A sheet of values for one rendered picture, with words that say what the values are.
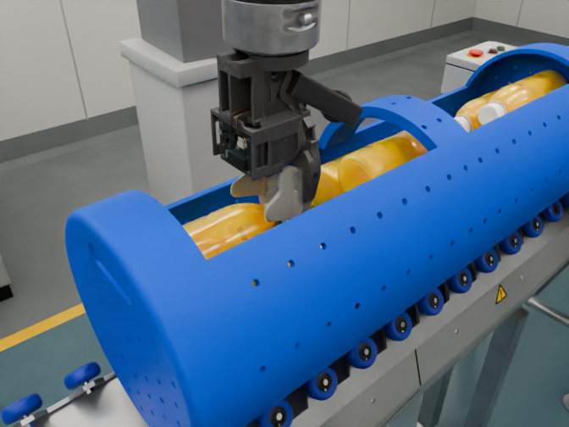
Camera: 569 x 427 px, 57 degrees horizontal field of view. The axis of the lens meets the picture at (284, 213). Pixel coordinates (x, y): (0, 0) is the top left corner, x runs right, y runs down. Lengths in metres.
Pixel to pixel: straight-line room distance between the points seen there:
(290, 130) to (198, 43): 0.84
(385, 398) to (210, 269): 0.42
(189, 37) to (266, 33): 0.86
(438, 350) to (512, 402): 1.15
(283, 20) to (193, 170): 0.98
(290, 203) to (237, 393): 0.20
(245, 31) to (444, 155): 0.31
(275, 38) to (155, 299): 0.24
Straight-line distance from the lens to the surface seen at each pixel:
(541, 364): 2.17
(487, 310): 0.97
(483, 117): 0.94
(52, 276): 2.51
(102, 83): 3.57
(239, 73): 0.48
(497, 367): 1.46
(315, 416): 0.71
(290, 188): 0.55
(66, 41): 3.44
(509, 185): 0.77
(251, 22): 0.47
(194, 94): 1.33
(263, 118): 0.51
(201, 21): 1.33
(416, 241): 0.61
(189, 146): 1.38
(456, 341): 0.91
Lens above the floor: 1.51
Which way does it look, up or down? 34 degrees down
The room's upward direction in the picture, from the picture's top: straight up
